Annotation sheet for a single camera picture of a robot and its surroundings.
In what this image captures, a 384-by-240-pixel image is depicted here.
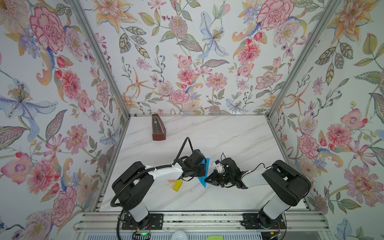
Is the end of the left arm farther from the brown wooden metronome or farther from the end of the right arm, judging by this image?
the brown wooden metronome

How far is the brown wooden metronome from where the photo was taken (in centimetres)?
97

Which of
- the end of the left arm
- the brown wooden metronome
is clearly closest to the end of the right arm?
the end of the left arm
